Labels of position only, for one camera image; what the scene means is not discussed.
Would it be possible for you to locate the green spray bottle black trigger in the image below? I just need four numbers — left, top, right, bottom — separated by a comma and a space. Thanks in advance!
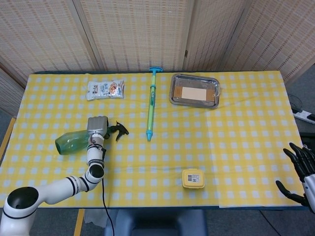
54, 120, 130, 155

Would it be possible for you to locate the black cable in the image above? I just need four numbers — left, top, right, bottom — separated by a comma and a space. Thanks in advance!
101, 147, 116, 236

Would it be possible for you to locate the yellow white checkered tablecloth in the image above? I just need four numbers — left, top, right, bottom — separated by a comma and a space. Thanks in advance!
0, 69, 308, 208

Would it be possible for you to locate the white snack packet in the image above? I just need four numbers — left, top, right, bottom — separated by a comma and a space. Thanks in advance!
86, 80, 125, 101

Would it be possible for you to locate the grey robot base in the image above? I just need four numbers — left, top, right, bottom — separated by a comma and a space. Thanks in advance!
104, 208, 209, 236

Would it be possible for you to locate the yellow lidded plastic box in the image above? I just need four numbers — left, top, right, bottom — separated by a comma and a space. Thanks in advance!
182, 168, 205, 189

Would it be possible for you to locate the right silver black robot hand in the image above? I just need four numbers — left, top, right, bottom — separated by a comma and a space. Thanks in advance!
275, 142, 315, 213

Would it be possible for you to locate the bamboo folding screen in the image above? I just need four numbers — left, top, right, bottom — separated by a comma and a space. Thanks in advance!
0, 0, 315, 116

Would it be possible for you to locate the stainless steel tray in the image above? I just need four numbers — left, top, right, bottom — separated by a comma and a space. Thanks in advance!
168, 73, 221, 110

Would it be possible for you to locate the brown beige card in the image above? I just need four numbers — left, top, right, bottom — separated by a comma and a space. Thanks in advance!
173, 85, 215, 102

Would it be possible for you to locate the yellow wooden bar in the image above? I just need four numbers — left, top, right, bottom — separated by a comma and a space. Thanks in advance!
73, 208, 85, 236

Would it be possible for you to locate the white power strip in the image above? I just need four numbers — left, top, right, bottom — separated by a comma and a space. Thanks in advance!
292, 110, 315, 124

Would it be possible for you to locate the green blue water pump toy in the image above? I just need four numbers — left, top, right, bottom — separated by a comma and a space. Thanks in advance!
146, 66, 164, 142

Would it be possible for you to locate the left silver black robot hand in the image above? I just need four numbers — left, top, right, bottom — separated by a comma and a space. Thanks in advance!
86, 115, 110, 139

